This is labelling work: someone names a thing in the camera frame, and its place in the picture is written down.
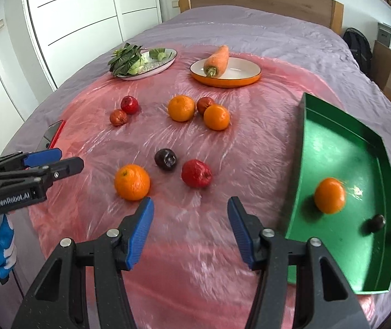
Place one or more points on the black backpack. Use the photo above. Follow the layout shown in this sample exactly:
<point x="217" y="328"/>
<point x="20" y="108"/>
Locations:
<point x="356" y="49"/>

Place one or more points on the pink plastic sheet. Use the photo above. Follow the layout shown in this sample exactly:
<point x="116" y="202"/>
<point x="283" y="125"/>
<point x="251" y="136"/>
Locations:
<point x="181" y="212"/>

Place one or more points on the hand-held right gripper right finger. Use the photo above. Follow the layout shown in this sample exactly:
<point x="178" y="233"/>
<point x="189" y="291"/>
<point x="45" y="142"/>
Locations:
<point x="241" y="233"/>

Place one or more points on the carrot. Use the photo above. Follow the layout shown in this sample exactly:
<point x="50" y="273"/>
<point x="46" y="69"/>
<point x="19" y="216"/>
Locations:
<point x="217" y="60"/>

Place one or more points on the small bok choy piece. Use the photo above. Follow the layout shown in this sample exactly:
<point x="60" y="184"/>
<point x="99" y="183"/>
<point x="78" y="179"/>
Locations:
<point x="156" y="53"/>

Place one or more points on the white oval plate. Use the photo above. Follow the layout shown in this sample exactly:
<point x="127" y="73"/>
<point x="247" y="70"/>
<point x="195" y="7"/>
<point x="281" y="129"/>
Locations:
<point x="162" y="64"/>

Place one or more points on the grey bedspread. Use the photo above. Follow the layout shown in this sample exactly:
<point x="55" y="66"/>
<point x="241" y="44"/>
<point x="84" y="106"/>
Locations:
<point x="250" y="31"/>

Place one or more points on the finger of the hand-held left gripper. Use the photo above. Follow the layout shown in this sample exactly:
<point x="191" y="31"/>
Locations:
<point x="42" y="156"/>
<point x="66" y="167"/>

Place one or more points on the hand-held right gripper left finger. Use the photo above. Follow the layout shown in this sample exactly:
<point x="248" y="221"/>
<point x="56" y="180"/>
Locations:
<point x="142" y="233"/>

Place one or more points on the dark purple plum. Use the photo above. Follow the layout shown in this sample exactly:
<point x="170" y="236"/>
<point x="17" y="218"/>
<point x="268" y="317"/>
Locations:
<point x="376" y="223"/>
<point x="165" y="159"/>

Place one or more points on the white wardrobe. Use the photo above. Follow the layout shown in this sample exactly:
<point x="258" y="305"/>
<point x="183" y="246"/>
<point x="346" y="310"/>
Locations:
<point x="78" y="13"/>

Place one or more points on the orange-rimmed white plate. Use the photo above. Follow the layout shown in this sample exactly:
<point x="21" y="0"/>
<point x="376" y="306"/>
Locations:
<point x="240" y="70"/>

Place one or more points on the green tray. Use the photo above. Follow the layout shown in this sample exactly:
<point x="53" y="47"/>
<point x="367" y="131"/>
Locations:
<point x="336" y="150"/>

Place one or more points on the red apple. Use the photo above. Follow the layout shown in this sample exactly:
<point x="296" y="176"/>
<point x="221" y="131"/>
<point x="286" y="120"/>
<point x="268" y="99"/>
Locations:
<point x="118" y="117"/>
<point x="129" y="104"/>
<point x="196" y="173"/>
<point x="205" y="102"/>

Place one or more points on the white door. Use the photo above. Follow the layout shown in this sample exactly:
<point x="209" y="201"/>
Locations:
<point x="6" y="75"/>

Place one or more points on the orange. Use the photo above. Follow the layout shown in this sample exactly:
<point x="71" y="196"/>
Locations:
<point x="329" y="195"/>
<point x="132" y="182"/>
<point x="181" y="108"/>
<point x="216" y="117"/>

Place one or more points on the red-cased phone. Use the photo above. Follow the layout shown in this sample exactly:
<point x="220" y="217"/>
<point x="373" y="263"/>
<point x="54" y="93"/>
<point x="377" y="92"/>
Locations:
<point x="53" y="133"/>

